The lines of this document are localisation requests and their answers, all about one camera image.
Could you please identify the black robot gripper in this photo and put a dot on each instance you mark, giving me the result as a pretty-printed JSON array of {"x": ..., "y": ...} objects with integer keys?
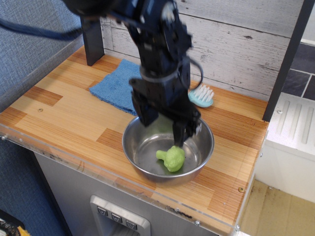
[{"x": 168, "y": 95}]

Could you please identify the white ribbed cabinet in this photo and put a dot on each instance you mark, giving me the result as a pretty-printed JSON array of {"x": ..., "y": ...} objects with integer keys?
[{"x": 287, "y": 159}]

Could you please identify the stainless steel bowl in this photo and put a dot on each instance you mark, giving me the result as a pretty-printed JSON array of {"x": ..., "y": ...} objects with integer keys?
[{"x": 141, "y": 143}]

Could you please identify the silver dispenser button panel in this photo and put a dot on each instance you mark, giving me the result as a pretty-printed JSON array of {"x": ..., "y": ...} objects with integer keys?
[{"x": 113, "y": 220}]

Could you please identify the yellow object bottom left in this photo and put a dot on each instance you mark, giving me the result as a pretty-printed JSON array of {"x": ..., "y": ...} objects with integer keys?
[{"x": 9, "y": 229}]

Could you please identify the black shelf post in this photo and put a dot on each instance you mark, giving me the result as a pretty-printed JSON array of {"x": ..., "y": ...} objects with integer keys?
[
  {"x": 293, "y": 45},
  {"x": 93, "y": 41}
]

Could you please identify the black right shelf post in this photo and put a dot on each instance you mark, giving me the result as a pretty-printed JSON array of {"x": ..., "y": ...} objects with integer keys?
[{"x": 293, "y": 45}]

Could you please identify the black left shelf post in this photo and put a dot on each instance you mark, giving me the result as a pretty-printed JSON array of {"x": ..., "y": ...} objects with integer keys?
[{"x": 93, "y": 41}]

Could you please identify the green toy broccoli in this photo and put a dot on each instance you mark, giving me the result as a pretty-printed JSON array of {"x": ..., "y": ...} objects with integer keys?
[{"x": 173, "y": 159}]

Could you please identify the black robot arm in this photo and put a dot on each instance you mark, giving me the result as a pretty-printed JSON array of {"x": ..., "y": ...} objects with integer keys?
[{"x": 162, "y": 41}]

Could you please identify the blue folded cloth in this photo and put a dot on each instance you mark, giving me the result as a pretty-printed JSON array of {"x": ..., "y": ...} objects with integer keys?
[{"x": 115, "y": 88}]

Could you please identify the teal dish brush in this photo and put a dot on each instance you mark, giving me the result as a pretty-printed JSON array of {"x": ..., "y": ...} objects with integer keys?
[{"x": 202, "y": 96}]

